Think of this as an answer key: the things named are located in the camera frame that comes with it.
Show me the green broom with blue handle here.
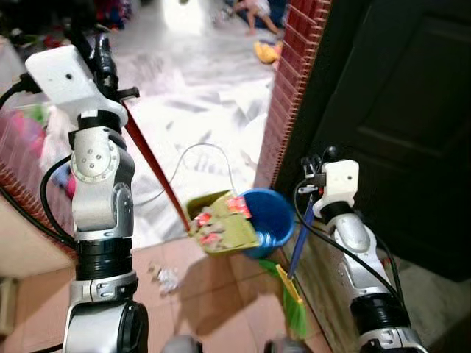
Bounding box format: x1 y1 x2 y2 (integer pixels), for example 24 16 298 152
258 194 318 340

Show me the sitting person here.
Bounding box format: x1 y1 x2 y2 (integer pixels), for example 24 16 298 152
230 0 285 35

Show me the grey robot knee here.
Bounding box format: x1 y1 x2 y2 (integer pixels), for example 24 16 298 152
264 338 307 353
161 335 204 353

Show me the yellow toy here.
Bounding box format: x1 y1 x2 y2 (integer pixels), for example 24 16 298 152
253 41 283 65

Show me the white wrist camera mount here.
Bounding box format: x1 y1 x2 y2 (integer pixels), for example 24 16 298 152
25 45 128 127
312 159 361 218

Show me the red mesh basket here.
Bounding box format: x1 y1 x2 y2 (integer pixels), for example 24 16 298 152
0 109 76 252

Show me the blue plastic bucket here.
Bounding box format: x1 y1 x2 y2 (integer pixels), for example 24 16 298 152
238 188 296 260

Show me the thin white floor cable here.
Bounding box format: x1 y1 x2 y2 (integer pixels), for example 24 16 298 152
135 142 238 208

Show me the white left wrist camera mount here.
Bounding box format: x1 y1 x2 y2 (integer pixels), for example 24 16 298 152
25 45 128 127

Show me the grey right robot knee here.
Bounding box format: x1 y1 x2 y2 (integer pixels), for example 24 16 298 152
264 338 307 353

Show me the crumpled white paper litter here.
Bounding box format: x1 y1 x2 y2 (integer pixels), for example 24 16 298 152
150 265 182 296

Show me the dark wooden door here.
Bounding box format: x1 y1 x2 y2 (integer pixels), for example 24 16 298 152
274 0 471 283

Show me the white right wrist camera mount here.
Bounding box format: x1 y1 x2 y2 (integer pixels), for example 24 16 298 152
312 159 361 218

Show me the red brick pillar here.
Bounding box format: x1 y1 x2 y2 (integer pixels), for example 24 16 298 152
253 0 333 190

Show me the green dustpan with red handle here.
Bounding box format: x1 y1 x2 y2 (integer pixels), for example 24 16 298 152
120 99 261 257

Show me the grey left robot knee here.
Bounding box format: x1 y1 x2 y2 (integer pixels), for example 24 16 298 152
161 335 204 353

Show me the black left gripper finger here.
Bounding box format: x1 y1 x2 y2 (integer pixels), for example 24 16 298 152
90 32 119 74

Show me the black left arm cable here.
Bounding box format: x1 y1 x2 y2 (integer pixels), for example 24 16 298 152
0 82 80 252

